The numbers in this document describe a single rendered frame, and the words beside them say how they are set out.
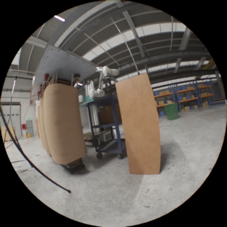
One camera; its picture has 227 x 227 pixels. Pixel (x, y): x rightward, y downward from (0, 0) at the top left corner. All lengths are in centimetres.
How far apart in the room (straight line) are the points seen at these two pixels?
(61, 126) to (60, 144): 18
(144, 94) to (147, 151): 47
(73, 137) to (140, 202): 86
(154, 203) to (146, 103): 75
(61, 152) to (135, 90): 92
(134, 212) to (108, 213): 16
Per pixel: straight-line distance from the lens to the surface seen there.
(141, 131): 64
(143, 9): 1064
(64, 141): 86
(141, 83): 67
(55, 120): 85
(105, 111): 127
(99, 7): 782
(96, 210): 69
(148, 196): 70
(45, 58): 108
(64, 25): 449
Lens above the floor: 60
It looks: 4 degrees up
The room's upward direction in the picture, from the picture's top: 10 degrees counter-clockwise
